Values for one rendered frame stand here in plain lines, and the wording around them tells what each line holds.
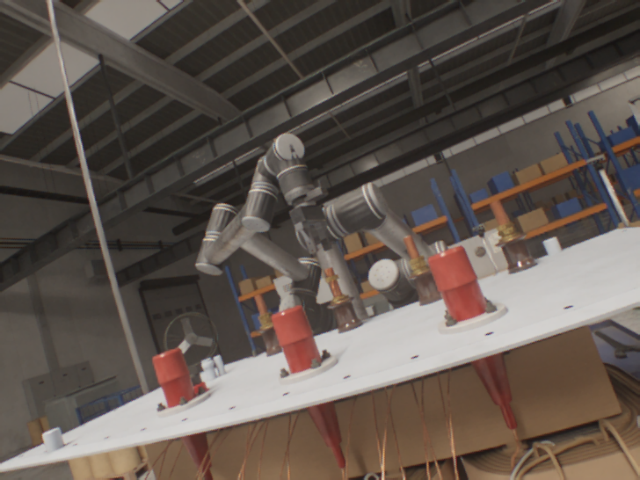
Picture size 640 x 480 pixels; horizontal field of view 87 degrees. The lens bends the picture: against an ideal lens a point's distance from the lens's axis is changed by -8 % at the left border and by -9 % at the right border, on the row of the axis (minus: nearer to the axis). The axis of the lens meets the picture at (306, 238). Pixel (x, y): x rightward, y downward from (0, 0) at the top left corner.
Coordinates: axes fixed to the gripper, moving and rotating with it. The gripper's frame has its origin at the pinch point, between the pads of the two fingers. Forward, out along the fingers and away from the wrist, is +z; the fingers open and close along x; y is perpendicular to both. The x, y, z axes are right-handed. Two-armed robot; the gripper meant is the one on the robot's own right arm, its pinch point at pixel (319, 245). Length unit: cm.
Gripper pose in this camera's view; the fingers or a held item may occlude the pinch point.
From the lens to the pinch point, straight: 121.1
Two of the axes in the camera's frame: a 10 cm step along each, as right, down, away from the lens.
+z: 3.4, 9.3, -1.5
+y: -7.6, 3.7, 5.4
